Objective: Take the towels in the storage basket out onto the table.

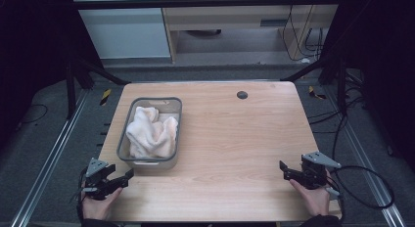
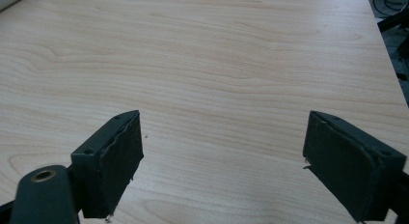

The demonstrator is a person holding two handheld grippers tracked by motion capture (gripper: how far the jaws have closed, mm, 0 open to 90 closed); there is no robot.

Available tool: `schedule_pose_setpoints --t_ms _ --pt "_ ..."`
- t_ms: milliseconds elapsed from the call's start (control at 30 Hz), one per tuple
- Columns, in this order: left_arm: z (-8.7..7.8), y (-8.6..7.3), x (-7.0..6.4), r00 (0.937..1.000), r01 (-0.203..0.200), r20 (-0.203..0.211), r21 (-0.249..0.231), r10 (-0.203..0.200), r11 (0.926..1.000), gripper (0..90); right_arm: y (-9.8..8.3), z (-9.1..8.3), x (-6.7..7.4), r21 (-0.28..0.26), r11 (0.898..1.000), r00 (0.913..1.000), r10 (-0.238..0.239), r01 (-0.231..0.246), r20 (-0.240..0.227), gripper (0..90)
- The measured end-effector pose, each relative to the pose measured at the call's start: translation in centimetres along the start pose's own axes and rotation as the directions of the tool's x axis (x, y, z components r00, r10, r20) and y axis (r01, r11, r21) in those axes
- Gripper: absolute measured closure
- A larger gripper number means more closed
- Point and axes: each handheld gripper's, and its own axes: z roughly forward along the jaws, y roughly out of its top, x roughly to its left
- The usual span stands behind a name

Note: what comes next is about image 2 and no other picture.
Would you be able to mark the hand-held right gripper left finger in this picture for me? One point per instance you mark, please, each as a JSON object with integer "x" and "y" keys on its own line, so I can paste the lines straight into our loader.
{"x": 106, "y": 166}

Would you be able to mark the black metal stand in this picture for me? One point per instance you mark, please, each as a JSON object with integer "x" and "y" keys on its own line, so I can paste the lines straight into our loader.
{"x": 394, "y": 22}

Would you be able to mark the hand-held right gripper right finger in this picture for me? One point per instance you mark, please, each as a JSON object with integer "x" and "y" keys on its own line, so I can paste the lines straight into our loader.
{"x": 347, "y": 166}

